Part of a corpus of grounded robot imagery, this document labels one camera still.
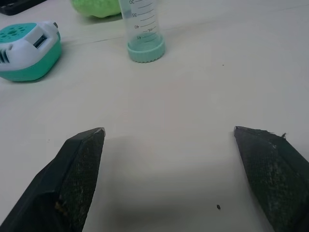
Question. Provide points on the black tray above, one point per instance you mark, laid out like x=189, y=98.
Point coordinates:
x=17, y=5

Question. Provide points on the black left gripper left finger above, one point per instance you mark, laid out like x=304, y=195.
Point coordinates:
x=70, y=183

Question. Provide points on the teal and white charger block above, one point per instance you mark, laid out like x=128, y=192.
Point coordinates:
x=26, y=52

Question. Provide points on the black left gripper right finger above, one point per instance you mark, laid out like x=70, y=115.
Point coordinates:
x=272, y=174

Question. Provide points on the green fuzzy object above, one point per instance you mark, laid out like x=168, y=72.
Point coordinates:
x=96, y=7

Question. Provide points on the clear tube with teal cap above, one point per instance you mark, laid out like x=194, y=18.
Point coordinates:
x=144, y=36

